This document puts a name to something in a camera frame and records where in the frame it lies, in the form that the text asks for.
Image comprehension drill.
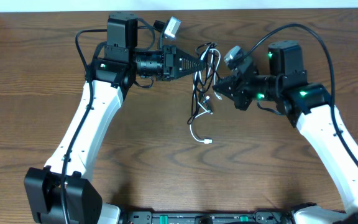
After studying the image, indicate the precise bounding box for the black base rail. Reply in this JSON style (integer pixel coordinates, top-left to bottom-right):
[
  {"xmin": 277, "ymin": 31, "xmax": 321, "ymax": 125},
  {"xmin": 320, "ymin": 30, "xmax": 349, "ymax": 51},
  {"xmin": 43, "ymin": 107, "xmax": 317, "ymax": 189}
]
[{"xmin": 116, "ymin": 203, "xmax": 351, "ymax": 224}]

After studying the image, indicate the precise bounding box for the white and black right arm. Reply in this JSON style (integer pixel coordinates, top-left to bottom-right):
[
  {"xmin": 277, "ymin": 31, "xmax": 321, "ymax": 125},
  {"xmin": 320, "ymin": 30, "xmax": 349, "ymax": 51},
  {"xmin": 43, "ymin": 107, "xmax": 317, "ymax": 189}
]
[{"xmin": 213, "ymin": 40, "xmax": 358, "ymax": 223}]

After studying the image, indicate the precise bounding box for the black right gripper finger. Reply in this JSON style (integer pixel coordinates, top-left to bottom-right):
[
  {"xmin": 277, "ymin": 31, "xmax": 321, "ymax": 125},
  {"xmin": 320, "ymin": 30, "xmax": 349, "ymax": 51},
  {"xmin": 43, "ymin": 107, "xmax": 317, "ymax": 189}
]
[
  {"xmin": 213, "ymin": 76, "xmax": 236, "ymax": 91},
  {"xmin": 216, "ymin": 89, "xmax": 235, "ymax": 101}
]

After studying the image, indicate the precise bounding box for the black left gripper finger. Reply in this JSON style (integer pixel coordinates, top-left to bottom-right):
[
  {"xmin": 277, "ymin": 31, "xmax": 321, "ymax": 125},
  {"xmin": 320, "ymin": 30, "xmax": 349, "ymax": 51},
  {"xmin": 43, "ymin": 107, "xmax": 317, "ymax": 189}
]
[
  {"xmin": 174, "ymin": 63, "xmax": 206, "ymax": 80},
  {"xmin": 175, "ymin": 47, "xmax": 205, "ymax": 66}
]

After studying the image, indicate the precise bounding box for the black USB cable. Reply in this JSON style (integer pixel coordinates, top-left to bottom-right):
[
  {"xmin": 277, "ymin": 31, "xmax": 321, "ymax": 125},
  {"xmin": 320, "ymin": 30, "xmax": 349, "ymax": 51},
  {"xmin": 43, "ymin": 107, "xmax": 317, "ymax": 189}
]
[{"xmin": 186, "ymin": 42, "xmax": 219, "ymax": 125}]

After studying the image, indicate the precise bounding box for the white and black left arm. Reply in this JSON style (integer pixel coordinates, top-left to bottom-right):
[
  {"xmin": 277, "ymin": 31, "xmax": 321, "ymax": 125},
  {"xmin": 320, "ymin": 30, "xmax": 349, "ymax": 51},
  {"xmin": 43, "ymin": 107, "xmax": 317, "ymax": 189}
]
[{"xmin": 24, "ymin": 12, "xmax": 205, "ymax": 223}]

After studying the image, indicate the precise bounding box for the white USB cable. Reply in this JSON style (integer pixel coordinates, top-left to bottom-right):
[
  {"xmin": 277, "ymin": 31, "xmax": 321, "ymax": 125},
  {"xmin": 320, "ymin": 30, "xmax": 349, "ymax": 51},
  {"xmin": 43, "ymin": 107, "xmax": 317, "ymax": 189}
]
[{"xmin": 188, "ymin": 48, "xmax": 223, "ymax": 145}]

